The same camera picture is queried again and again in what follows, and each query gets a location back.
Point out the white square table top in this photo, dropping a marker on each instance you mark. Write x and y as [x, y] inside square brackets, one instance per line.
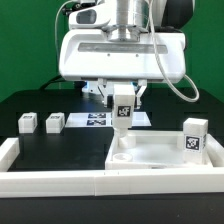
[150, 150]

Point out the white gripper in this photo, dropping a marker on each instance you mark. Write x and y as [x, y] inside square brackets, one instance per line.
[120, 44]

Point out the white AprilTag base sheet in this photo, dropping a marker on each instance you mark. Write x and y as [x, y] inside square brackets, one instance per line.
[103, 119]

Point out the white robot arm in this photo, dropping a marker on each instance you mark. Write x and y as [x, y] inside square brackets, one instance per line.
[158, 7]

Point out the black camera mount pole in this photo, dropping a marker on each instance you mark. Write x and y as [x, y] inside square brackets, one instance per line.
[67, 10]

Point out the white U-shaped obstacle fence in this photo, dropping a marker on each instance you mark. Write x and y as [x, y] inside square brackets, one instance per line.
[110, 182]

